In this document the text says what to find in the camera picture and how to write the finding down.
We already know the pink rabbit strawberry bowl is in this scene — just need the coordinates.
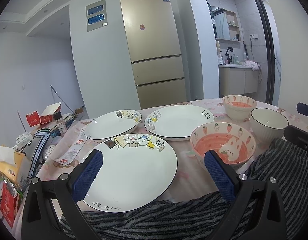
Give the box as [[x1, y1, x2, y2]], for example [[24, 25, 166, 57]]
[[190, 122, 256, 169]]

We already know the black door frame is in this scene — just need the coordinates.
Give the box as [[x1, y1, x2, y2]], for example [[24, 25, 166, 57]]
[[255, 0, 281, 106]]

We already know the bathroom mirror shelf cabinet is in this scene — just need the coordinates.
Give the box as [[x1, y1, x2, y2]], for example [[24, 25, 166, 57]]
[[207, 3, 242, 42]]

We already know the bathroom vanity cabinet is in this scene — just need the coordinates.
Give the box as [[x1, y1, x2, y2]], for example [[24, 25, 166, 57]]
[[218, 64, 259, 96]]

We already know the red white open box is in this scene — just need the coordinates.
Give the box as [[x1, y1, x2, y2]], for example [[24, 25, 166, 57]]
[[26, 102, 61, 127]]

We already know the pink cartoon tablecloth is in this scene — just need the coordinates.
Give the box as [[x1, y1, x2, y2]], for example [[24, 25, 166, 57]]
[[37, 99, 308, 202]]

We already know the blue cartoon bag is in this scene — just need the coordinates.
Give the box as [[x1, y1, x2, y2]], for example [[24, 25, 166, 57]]
[[21, 129, 52, 187]]

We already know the gold three-door refrigerator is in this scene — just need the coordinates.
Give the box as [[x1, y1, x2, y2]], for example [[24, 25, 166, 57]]
[[120, 0, 186, 109]]

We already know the clear bottle black cap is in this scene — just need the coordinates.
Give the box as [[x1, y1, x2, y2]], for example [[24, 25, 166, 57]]
[[53, 111, 67, 136]]

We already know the black faucet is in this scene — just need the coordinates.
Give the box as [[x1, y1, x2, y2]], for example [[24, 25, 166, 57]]
[[225, 47, 234, 64]]

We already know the striped grey garment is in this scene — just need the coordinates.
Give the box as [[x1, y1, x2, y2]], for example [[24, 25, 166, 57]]
[[59, 138, 308, 240]]

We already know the mop with metal pole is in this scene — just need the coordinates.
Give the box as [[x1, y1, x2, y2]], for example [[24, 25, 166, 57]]
[[50, 84, 81, 117]]

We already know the pink towel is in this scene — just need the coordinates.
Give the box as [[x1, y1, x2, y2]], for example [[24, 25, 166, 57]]
[[244, 60, 260, 71]]

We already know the red snack bag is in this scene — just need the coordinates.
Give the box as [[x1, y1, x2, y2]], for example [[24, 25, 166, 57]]
[[0, 179, 22, 229]]

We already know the grey wall electrical panel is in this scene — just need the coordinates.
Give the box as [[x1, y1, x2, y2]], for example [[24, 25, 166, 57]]
[[86, 0, 107, 32]]

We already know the paper leaflet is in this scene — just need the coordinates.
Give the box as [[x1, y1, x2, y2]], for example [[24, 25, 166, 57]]
[[54, 128, 87, 165]]

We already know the white ribbed black-rim bowl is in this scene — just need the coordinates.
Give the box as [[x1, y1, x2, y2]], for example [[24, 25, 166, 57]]
[[250, 108, 289, 144]]

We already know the stack of books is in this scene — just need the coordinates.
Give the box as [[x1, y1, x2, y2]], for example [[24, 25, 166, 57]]
[[43, 112, 77, 136]]

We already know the Life cartoon plate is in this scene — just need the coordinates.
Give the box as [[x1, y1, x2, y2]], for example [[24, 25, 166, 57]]
[[144, 105, 215, 141]]

